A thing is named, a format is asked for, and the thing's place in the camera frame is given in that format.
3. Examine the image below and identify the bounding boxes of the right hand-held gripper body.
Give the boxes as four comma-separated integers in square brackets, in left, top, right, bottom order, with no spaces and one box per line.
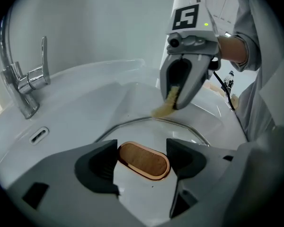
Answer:
[165,4,222,57]

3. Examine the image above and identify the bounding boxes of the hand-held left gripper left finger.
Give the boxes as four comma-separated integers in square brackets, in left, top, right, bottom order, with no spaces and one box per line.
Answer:
[6,140,171,227]

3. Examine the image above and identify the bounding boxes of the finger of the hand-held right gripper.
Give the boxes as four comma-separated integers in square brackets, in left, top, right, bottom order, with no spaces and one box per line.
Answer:
[176,52,213,111]
[159,52,184,104]

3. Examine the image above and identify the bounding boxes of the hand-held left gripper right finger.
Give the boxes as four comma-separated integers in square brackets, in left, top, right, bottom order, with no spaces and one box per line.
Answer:
[166,138,242,219]

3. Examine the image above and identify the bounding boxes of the yellow sponge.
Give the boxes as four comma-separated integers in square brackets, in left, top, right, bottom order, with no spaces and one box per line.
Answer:
[151,85,180,118]

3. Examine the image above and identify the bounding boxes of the glass lid with wooden knob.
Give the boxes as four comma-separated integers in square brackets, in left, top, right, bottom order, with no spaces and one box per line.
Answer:
[94,116,211,198]

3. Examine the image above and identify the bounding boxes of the person's right forearm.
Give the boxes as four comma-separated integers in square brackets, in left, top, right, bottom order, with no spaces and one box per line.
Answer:
[217,35,249,65]

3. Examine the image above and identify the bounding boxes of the cardboard box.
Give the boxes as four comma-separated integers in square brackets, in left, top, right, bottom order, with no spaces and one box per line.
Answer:
[203,81,240,109]

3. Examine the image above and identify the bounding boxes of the person in white coat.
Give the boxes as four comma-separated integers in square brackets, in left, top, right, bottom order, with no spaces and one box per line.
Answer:
[230,0,284,142]

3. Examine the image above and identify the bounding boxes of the white ceramic sink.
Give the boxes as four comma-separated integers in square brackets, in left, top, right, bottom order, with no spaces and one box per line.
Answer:
[0,58,249,191]

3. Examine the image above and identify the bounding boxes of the chrome faucet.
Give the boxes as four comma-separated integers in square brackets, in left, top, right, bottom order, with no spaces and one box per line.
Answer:
[0,13,52,120]

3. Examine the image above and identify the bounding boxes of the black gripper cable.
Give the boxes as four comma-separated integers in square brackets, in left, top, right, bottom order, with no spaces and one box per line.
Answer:
[207,57,236,111]

